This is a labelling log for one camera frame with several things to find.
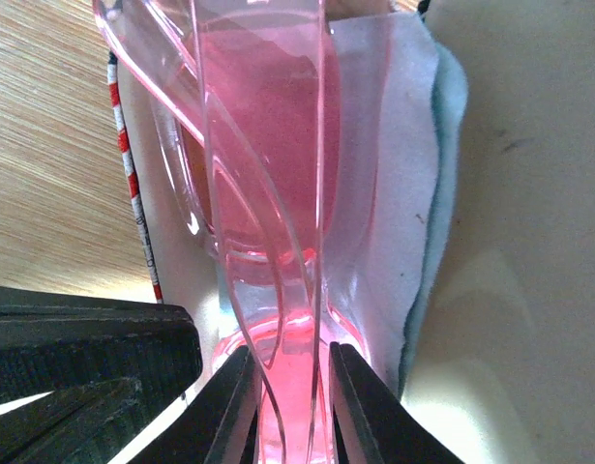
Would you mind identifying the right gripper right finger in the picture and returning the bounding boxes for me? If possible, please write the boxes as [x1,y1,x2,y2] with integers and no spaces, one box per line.
[330,342,461,464]

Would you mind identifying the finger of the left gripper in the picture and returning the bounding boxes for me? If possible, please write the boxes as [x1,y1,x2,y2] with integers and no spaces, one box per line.
[0,286,202,463]

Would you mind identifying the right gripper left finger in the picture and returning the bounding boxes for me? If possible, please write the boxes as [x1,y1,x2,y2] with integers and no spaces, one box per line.
[132,346,258,464]

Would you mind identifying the flag print glasses case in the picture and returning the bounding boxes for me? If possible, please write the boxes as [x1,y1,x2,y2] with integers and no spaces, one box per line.
[108,1,595,463]

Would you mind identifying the red transparent sunglasses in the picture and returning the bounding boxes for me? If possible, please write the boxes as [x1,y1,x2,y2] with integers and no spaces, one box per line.
[93,1,390,463]

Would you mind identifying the light blue cleaning cloth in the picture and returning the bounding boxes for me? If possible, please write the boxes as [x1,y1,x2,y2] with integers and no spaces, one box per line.
[322,12,467,393]

